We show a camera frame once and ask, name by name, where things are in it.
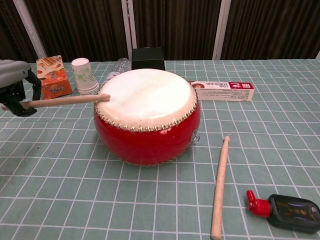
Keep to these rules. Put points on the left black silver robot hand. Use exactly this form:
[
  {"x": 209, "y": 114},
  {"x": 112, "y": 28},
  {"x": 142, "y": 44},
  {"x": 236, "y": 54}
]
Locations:
[{"x": 12, "y": 75}]

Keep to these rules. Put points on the black ink bottle red cap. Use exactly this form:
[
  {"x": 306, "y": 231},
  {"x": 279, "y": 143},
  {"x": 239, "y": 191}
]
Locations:
[{"x": 292, "y": 212}]

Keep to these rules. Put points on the clear plastic water bottle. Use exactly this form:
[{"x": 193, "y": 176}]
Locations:
[{"x": 122, "y": 65}]

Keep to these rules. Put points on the green checkered tablecloth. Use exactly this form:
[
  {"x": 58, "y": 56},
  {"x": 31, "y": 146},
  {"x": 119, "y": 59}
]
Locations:
[{"x": 150, "y": 200}]

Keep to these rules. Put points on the white paper cup stack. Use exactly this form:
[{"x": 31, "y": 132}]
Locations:
[{"x": 83, "y": 77}]

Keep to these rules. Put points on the long white wrap box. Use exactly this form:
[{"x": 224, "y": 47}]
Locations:
[{"x": 225, "y": 91}]

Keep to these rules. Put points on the wooden drumstick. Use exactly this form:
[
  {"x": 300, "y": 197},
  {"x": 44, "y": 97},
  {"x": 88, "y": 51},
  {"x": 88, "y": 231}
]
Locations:
[
  {"x": 220, "y": 187},
  {"x": 70, "y": 100}
]

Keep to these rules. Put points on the orange snack box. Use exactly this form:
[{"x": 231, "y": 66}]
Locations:
[{"x": 56, "y": 80}]

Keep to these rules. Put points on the red drum white skin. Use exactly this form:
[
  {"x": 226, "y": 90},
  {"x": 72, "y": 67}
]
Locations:
[{"x": 147, "y": 120}]

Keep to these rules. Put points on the black cardboard box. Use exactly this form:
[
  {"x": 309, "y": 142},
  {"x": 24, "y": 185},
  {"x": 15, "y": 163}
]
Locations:
[{"x": 147, "y": 58}]

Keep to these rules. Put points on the white metal frame post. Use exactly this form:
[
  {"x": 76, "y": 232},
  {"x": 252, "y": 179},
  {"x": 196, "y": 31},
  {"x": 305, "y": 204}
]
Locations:
[
  {"x": 30, "y": 27},
  {"x": 129, "y": 27},
  {"x": 221, "y": 27},
  {"x": 318, "y": 55}
]

